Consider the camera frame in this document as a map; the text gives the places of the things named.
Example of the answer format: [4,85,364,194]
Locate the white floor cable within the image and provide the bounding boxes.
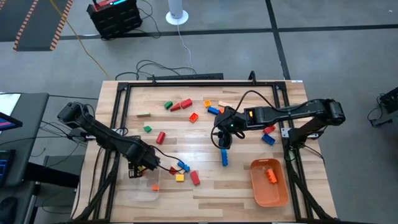
[176,24,195,74]

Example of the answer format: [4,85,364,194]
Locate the black crate with red top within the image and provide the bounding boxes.
[86,0,144,40]

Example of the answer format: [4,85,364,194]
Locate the orange stud brick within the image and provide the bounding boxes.
[266,169,278,184]

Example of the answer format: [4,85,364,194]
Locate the hazard-striped black floor mat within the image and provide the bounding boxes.
[0,0,75,52]

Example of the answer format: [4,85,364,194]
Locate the orange plastic bin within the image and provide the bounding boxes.
[249,158,290,208]

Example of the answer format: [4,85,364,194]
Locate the yellow floor cable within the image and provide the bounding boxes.
[49,0,110,79]

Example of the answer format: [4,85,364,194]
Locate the white round-base stand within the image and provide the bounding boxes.
[165,0,190,26]

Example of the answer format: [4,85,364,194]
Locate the silver mounting plate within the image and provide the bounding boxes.
[280,126,295,138]

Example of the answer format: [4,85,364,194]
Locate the grey side desk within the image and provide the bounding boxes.
[0,91,50,187]

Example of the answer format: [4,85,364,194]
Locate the black camera cable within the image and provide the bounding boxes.
[210,89,299,150]
[148,144,180,172]

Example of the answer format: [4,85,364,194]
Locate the dark blue block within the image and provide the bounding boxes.
[261,133,276,147]

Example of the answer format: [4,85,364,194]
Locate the black left camera cable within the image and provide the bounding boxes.
[148,144,180,172]

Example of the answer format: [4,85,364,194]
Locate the dark tablet screen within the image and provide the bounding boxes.
[0,111,23,131]

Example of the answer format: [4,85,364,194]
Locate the black computer mouse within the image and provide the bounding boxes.
[0,196,19,224]

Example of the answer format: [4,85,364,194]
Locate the black floor device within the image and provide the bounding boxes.
[366,86,398,128]

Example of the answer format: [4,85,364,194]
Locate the white paper sheet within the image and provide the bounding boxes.
[0,93,21,116]

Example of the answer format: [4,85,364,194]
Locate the clear plastic bin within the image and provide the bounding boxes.
[128,166,162,202]

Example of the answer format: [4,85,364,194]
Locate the black right camera cable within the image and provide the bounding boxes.
[210,89,299,150]

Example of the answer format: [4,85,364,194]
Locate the black aluminium table frame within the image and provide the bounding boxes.
[72,70,338,223]

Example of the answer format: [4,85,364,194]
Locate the black backlit keyboard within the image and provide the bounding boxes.
[0,149,16,187]

